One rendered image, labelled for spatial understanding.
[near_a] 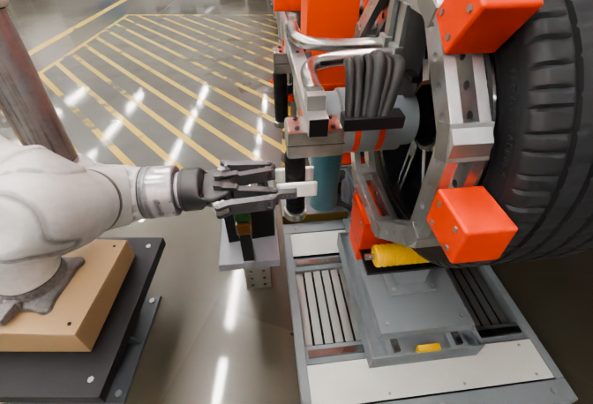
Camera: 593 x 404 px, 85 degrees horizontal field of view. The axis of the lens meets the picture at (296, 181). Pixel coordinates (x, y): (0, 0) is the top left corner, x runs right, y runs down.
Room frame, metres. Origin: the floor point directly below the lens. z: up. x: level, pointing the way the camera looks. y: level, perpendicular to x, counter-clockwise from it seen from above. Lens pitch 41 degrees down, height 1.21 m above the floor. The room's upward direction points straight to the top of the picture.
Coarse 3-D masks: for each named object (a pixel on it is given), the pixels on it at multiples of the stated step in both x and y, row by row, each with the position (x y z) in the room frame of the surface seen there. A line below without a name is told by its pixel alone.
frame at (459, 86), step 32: (384, 0) 0.75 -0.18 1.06; (416, 0) 0.58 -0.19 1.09; (448, 64) 0.45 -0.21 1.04; (480, 64) 0.45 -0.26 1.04; (448, 96) 0.41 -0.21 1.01; (480, 96) 0.42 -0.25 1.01; (448, 128) 0.38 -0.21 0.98; (480, 128) 0.39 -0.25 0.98; (352, 160) 0.77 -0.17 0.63; (448, 160) 0.37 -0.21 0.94; (480, 160) 0.37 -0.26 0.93; (384, 192) 0.64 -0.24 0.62; (384, 224) 0.49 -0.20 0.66; (416, 224) 0.39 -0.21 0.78
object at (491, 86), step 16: (496, 80) 0.45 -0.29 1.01; (496, 96) 0.44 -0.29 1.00; (432, 112) 0.69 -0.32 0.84; (496, 112) 0.43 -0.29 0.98; (432, 128) 0.67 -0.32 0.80; (416, 144) 0.65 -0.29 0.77; (432, 144) 0.58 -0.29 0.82; (384, 160) 0.76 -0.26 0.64; (400, 160) 0.76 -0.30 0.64; (416, 160) 0.64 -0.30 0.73; (400, 176) 0.68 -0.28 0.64; (416, 176) 0.71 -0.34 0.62; (480, 176) 0.40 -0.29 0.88; (400, 192) 0.65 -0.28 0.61; (416, 192) 0.65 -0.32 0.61; (400, 208) 0.60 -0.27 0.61
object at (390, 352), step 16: (352, 256) 0.78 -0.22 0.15; (352, 272) 0.71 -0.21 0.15; (352, 288) 0.64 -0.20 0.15; (368, 320) 0.52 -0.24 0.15; (368, 336) 0.47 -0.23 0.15; (416, 336) 0.47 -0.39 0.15; (432, 336) 0.47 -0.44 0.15; (448, 336) 0.46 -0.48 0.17; (464, 336) 0.47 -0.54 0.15; (480, 336) 0.46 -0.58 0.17; (368, 352) 0.42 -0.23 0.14; (384, 352) 0.42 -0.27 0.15; (400, 352) 0.41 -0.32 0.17; (416, 352) 0.41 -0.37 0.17; (432, 352) 0.41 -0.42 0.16; (448, 352) 0.42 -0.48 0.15; (464, 352) 0.43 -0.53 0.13
